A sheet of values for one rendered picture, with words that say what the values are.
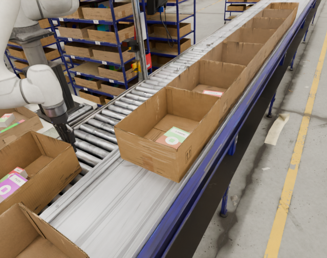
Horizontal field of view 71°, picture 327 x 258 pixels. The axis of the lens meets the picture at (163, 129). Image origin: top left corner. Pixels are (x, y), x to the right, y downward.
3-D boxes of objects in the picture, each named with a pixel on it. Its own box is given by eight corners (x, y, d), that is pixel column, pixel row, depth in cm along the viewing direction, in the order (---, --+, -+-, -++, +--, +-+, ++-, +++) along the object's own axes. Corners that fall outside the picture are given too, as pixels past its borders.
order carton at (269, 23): (250, 35, 228) (253, 16, 218) (282, 38, 214) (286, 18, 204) (237, 47, 203) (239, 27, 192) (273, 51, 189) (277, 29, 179)
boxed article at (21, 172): (5, 185, 104) (10, 191, 106) (24, 169, 111) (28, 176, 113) (-2, 181, 106) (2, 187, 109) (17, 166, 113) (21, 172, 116)
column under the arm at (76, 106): (32, 113, 164) (10, 69, 144) (63, 97, 180) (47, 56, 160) (52, 124, 150) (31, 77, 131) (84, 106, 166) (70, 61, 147)
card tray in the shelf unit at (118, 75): (99, 75, 265) (96, 66, 259) (117, 65, 284) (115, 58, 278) (125, 81, 245) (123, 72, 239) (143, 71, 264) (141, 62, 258)
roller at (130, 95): (128, 97, 183) (127, 91, 180) (186, 112, 159) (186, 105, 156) (124, 99, 180) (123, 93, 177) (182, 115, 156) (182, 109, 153)
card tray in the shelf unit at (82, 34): (60, 36, 263) (57, 26, 257) (81, 28, 282) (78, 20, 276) (83, 39, 243) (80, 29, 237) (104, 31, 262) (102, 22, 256)
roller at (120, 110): (111, 108, 171) (110, 102, 168) (172, 127, 146) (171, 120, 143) (107, 111, 167) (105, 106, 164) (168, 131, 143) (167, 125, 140)
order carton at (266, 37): (237, 47, 203) (239, 26, 192) (273, 51, 189) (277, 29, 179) (220, 63, 177) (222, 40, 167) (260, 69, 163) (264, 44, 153)
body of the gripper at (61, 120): (70, 110, 101) (76, 127, 107) (58, 106, 105) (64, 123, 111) (56, 119, 96) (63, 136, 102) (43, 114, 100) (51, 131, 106)
